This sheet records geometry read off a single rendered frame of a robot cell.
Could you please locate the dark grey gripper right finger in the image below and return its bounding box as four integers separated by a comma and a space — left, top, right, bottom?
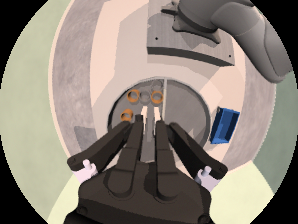
154, 107, 228, 201

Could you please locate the blue shallow tray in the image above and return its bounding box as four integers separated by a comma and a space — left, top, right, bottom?
208, 106, 240, 144

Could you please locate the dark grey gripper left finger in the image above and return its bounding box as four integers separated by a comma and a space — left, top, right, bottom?
67, 107, 147, 198

